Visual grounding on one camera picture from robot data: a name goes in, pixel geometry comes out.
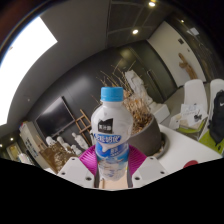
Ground white plaster bust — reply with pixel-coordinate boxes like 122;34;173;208
45;135;56;148

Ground long ceiling light panel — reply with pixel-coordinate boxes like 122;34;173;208
0;16;58;126

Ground wooden figure sculpture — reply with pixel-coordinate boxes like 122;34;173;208
178;52;198;80

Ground dried plant in grey pot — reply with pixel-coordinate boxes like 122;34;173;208
96;59;163;157

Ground wooden easel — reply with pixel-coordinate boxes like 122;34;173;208
74;109;93;146

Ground white spray bottle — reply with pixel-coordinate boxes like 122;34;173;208
71;132;89;151

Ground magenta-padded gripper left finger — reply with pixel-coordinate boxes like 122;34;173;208
56;144;99;189

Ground white drink bottle blue cap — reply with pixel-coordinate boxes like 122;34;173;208
90;86;134;182

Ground green seat cushion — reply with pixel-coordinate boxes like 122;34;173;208
176;118;208;136
198;129;224;155

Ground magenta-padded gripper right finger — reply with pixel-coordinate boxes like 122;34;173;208
126;144;169;189

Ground black backpack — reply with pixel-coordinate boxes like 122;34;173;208
208;89;224;146

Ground small white plaster figure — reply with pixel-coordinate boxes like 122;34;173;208
56;135;71;151

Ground dark wall screen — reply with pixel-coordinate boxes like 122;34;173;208
35;96;76;139

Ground tall white plaster statue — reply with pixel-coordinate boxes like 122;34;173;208
124;69;171;124

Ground brown rocky sculpture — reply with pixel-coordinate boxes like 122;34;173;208
39;141;76;174

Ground stack of papers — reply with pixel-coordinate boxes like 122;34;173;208
169;103;208;131

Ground white cabinet with posters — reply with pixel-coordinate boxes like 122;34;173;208
18;120;43;161

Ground grey plant saucer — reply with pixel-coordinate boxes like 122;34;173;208
156;131;168;158

